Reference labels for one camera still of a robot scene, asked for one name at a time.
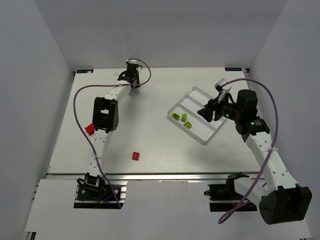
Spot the green lego brick square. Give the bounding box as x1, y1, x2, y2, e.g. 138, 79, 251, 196
183, 121, 192, 129

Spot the red lego brick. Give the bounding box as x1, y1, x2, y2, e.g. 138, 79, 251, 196
132, 152, 140, 161
84, 123, 95, 136

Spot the green lego brick sloped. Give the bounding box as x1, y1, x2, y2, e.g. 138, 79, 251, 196
181, 113, 187, 122

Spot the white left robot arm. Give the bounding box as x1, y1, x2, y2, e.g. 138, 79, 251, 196
89, 58, 143, 176

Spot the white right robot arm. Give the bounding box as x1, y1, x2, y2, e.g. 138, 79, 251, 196
197, 89, 312, 225

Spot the white divided plastic tray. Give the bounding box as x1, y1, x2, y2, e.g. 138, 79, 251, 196
167, 86, 226, 145

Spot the blue label sticker right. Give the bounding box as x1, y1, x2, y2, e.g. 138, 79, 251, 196
224, 67, 243, 72

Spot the blue label sticker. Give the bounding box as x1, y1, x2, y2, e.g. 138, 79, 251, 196
76, 69, 94, 74
224, 67, 243, 72

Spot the blue label sticker left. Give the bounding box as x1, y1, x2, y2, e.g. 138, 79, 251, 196
76, 69, 94, 74

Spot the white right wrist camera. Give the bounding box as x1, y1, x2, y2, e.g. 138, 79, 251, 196
214, 78, 232, 103

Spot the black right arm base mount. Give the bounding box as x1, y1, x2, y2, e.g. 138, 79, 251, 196
203, 172, 249, 212

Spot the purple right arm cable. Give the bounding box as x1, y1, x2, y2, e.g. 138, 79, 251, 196
217, 78, 279, 225

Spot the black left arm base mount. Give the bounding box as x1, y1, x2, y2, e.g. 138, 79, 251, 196
73, 173, 124, 210

